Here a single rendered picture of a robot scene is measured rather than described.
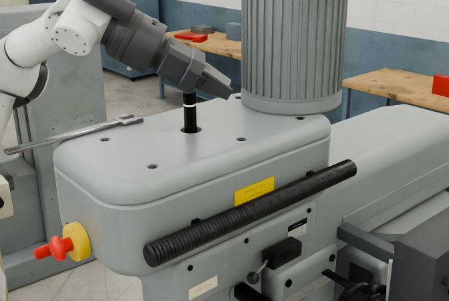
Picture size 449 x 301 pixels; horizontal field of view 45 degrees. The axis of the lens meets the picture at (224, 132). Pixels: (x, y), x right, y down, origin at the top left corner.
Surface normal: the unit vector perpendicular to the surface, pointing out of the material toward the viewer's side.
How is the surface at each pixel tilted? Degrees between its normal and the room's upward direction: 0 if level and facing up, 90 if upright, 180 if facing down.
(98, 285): 0
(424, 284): 90
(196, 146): 0
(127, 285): 0
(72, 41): 124
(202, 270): 90
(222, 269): 90
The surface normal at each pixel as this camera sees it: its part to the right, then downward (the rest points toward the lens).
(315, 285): 0.65, 0.26
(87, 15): 0.40, -0.40
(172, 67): 0.04, 0.36
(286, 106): -0.23, 0.35
